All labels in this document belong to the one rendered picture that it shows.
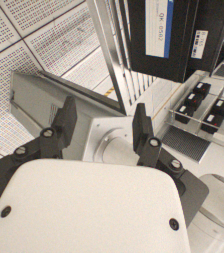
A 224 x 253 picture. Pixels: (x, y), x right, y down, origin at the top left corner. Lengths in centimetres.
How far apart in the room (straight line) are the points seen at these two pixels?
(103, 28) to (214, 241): 57
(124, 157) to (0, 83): 87
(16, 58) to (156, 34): 87
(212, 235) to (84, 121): 45
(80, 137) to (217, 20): 47
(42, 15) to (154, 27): 85
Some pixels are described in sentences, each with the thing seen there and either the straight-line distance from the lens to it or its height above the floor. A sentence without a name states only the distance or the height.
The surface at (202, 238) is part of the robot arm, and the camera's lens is 50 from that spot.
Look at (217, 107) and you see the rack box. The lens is 338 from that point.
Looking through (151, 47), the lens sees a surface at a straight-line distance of 47.
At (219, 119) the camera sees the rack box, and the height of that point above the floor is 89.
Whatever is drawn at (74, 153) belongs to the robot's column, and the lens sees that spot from 58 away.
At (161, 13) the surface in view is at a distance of 44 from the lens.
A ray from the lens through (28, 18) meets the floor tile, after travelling 115.
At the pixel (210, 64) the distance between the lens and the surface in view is 46.
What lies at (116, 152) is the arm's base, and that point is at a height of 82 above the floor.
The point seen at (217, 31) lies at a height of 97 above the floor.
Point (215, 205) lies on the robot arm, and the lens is 46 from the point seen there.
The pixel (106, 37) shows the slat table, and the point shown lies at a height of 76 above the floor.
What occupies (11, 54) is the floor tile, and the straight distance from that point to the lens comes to 112.
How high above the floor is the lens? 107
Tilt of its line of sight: 34 degrees down
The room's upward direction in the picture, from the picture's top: 120 degrees clockwise
